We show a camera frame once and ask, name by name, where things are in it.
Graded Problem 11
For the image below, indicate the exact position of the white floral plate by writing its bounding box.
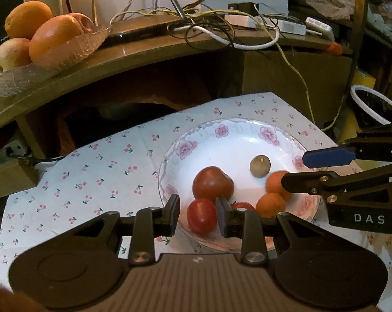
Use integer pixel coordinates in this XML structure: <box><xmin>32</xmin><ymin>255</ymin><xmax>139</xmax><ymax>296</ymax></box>
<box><xmin>159</xmin><ymin>118</ymin><xmax>322</xmax><ymax>254</ymax></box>

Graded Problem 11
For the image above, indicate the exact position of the wooden cabinet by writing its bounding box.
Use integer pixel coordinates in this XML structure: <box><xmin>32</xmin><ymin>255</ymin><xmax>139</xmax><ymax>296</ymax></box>
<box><xmin>0</xmin><ymin>16</ymin><xmax>355</xmax><ymax>202</ymax></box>

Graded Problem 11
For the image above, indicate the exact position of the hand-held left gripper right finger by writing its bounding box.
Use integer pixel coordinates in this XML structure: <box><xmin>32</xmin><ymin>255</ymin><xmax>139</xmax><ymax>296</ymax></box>
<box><xmin>216</xmin><ymin>196</ymin><xmax>370</xmax><ymax>265</ymax></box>

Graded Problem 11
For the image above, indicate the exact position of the large orange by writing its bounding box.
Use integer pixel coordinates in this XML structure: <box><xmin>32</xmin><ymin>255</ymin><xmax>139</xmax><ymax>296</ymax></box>
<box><xmin>29</xmin><ymin>15</ymin><xmax>85</xmax><ymax>62</ymax></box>
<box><xmin>5</xmin><ymin>1</ymin><xmax>53</xmax><ymax>40</ymax></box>

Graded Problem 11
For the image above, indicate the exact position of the black router with antennas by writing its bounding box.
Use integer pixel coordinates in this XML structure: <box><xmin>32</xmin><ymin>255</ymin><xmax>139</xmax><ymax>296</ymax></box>
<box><xmin>103</xmin><ymin>0</ymin><xmax>211</xmax><ymax>45</ymax></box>

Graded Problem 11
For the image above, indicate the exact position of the small brown round fruit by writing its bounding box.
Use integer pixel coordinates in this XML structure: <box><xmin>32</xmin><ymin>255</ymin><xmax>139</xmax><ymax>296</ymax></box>
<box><xmin>250</xmin><ymin>155</ymin><xmax>271</xmax><ymax>179</ymax></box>

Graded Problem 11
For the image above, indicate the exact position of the large dark red tomato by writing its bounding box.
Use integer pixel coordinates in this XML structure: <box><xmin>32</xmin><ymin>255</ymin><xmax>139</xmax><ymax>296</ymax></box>
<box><xmin>192</xmin><ymin>166</ymin><xmax>235</xmax><ymax>202</ymax></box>

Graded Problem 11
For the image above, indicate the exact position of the cherry print tablecloth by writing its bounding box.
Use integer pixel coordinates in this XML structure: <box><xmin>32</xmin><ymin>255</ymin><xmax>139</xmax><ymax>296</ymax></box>
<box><xmin>0</xmin><ymin>93</ymin><xmax>392</xmax><ymax>300</ymax></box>

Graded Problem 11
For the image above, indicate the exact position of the white-rimmed waste bin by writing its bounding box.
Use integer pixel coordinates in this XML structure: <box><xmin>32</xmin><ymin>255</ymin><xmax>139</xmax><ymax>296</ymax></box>
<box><xmin>347</xmin><ymin>84</ymin><xmax>392</xmax><ymax>137</ymax></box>

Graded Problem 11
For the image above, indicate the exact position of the pale yellow apple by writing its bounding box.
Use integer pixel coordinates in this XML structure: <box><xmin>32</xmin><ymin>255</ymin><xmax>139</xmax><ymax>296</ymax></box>
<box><xmin>0</xmin><ymin>37</ymin><xmax>33</xmax><ymax>80</ymax></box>

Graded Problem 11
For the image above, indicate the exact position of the small mandarin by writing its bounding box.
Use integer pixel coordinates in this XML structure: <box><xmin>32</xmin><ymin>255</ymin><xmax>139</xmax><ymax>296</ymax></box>
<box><xmin>255</xmin><ymin>193</ymin><xmax>287</xmax><ymax>218</ymax></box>
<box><xmin>265</xmin><ymin>171</ymin><xmax>293</xmax><ymax>201</ymax></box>

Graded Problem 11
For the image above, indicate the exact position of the glass fruit dish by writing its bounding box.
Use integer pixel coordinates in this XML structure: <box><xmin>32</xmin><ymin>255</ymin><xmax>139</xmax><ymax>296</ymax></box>
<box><xmin>0</xmin><ymin>23</ymin><xmax>114</xmax><ymax>98</ymax></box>

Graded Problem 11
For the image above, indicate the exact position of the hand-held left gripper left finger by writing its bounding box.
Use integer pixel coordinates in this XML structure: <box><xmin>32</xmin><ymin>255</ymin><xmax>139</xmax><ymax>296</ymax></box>
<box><xmin>17</xmin><ymin>194</ymin><xmax>181</xmax><ymax>266</ymax></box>

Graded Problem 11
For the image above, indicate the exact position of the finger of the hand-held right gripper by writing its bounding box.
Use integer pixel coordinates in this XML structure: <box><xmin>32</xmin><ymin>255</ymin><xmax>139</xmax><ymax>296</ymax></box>
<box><xmin>280</xmin><ymin>161</ymin><xmax>392</xmax><ymax>206</ymax></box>
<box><xmin>302</xmin><ymin>122</ymin><xmax>392</xmax><ymax>170</ymax></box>

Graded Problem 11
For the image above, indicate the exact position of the black bin liner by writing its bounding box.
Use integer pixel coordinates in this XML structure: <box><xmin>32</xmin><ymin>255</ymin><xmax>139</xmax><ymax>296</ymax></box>
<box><xmin>357</xmin><ymin>89</ymin><xmax>392</xmax><ymax>128</ymax></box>

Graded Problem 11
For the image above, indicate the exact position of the small orange object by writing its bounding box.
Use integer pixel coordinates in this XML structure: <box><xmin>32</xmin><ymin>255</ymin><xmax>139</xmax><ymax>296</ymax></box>
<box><xmin>324</xmin><ymin>42</ymin><xmax>343</xmax><ymax>56</ymax></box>

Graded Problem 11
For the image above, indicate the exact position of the white cable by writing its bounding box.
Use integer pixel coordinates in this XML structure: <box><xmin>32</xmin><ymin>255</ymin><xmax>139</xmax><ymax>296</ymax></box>
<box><xmin>168</xmin><ymin>24</ymin><xmax>280</xmax><ymax>51</ymax></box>

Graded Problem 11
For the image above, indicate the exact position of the small red tomato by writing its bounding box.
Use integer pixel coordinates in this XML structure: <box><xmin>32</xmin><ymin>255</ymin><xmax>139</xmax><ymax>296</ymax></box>
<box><xmin>186</xmin><ymin>198</ymin><xmax>218</xmax><ymax>236</ymax></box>
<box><xmin>230</xmin><ymin>201</ymin><xmax>257</xmax><ymax>212</ymax></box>

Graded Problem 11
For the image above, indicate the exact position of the crumpled plastic bag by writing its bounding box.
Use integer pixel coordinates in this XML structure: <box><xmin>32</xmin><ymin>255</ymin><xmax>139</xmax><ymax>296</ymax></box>
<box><xmin>295</xmin><ymin>0</ymin><xmax>356</xmax><ymax>20</ymax></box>

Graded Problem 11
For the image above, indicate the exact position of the red apple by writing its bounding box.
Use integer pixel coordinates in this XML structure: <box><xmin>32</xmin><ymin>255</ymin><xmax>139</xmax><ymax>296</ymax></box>
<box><xmin>71</xmin><ymin>12</ymin><xmax>96</xmax><ymax>35</ymax></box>

